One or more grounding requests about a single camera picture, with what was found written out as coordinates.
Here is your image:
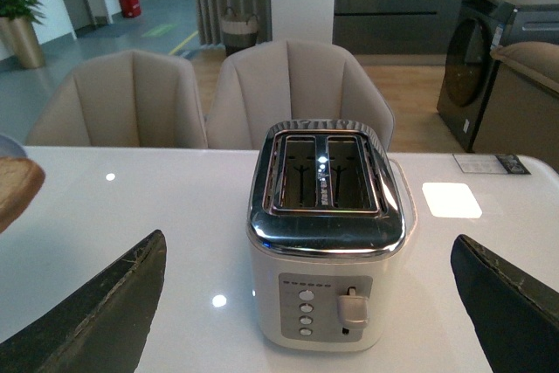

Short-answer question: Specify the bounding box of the dark washing machine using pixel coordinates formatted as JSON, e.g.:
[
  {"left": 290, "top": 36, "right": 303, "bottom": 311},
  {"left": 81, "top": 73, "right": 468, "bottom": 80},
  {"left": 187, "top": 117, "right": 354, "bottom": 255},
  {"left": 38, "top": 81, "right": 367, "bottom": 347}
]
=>
[{"left": 437, "top": 0, "right": 558, "bottom": 152}]

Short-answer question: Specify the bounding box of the woven laundry basket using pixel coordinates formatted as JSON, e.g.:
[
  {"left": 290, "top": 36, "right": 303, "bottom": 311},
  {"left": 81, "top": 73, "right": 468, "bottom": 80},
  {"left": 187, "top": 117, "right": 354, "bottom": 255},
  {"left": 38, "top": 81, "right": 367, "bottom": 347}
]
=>
[{"left": 219, "top": 6, "right": 259, "bottom": 57}]

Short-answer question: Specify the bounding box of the white chrome two-slot toaster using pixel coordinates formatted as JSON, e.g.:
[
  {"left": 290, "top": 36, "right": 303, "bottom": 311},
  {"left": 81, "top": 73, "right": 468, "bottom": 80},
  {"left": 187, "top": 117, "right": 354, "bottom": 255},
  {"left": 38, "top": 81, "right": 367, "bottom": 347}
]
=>
[{"left": 246, "top": 120, "right": 409, "bottom": 352}]

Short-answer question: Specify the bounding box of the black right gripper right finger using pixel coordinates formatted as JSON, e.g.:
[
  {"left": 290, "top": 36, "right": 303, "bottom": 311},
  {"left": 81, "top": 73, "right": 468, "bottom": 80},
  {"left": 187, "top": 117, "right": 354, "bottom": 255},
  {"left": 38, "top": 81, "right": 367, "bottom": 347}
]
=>
[{"left": 450, "top": 235, "right": 558, "bottom": 372}]

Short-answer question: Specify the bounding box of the light blue plate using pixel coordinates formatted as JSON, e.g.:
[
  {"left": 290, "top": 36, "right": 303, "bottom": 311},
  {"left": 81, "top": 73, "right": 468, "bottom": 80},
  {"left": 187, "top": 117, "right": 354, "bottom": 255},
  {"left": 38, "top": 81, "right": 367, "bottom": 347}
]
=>
[{"left": 0, "top": 134, "right": 27, "bottom": 158}]

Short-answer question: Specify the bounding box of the green potted plant gold pot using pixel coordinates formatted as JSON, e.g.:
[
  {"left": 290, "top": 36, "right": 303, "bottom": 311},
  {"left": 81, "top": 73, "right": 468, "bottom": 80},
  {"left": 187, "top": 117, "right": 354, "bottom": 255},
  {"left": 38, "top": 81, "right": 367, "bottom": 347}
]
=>
[{"left": 1, "top": 0, "right": 45, "bottom": 69}]

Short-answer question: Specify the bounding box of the grey kitchen counter cabinet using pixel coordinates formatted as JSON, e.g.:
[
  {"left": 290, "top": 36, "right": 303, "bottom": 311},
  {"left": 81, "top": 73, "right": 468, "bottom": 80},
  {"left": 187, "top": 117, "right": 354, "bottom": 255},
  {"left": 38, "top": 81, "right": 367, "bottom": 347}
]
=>
[{"left": 332, "top": 0, "right": 559, "bottom": 56}]

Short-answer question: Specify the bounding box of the beige sofa armrest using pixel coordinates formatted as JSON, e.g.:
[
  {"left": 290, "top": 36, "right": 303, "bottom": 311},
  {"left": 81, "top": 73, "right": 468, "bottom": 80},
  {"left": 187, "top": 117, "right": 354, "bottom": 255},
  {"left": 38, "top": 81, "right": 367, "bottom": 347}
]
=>
[{"left": 473, "top": 41, "right": 558, "bottom": 169}]

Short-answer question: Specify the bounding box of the beige chair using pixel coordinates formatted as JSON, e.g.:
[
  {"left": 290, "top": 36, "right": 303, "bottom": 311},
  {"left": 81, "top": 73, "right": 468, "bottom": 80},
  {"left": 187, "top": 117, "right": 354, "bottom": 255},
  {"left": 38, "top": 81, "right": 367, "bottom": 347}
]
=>
[
  {"left": 206, "top": 39, "right": 395, "bottom": 149},
  {"left": 25, "top": 50, "right": 208, "bottom": 149}
]

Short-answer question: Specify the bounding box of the beige chair right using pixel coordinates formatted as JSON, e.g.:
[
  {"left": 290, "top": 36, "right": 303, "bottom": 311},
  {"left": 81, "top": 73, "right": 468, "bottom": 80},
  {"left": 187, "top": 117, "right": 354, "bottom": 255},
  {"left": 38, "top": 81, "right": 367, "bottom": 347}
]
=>
[{"left": 206, "top": 39, "right": 395, "bottom": 149}]

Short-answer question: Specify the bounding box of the toast bread slice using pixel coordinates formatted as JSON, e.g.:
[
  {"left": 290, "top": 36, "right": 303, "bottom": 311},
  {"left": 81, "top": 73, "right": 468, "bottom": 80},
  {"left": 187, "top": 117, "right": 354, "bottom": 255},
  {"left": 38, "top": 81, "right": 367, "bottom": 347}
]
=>
[{"left": 1, "top": 156, "right": 45, "bottom": 232}]

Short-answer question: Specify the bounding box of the label card on table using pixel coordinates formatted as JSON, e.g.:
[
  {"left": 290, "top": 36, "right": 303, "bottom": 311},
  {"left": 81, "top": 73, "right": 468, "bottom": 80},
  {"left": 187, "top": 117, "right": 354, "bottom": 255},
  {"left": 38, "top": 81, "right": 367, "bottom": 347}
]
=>
[{"left": 453, "top": 154, "right": 530, "bottom": 175}]

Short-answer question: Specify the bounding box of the beige chair left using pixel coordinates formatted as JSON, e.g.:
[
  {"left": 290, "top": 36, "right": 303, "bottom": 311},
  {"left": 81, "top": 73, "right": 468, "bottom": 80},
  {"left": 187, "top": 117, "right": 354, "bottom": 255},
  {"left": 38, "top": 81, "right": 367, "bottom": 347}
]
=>
[{"left": 25, "top": 50, "right": 208, "bottom": 149}]

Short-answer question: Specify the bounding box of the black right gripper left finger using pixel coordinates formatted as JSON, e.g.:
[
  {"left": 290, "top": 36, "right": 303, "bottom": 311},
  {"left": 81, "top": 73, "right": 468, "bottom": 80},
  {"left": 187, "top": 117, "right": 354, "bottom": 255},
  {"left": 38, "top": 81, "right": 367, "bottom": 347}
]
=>
[{"left": 1, "top": 230, "right": 167, "bottom": 372}]

